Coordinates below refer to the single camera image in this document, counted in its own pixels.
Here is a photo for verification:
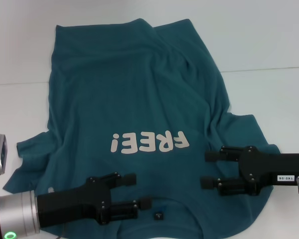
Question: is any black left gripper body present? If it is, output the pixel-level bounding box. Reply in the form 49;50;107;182
36;175;113;229

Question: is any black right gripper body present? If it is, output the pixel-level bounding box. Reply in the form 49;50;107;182
238;146;299;197

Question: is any teal t-shirt with FREE print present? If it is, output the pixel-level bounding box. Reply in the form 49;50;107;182
2;17;282;239

